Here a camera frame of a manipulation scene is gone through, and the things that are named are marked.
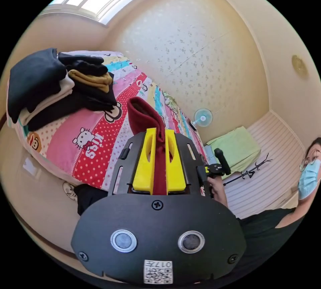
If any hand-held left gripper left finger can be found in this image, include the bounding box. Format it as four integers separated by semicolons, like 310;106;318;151
132;128;157;192

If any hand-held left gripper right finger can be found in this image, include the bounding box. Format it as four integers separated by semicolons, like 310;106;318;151
165;129;187;192

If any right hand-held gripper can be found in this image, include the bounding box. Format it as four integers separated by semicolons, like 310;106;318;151
196;161;226;199

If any red thermal shirt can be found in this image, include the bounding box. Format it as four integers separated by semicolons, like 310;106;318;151
126;97;168;196

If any person's right forearm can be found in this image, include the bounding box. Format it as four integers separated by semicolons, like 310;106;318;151
213;190;230;208

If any person's right hand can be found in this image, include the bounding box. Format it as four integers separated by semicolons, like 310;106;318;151
207;176;224;199

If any black coat rack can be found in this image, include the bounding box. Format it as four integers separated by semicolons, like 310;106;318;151
222;153;273;187

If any green folded blanket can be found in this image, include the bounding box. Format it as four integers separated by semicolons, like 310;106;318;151
205;126;262;180

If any light blue fan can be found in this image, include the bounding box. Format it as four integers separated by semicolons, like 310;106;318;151
194;108;213;128

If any bed with printed sheet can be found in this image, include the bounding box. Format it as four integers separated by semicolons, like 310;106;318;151
7;50;212;195

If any person's body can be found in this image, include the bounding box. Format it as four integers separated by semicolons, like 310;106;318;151
220;137;321;279

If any pile of clothes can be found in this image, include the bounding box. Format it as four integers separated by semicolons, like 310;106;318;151
7;48;123;132

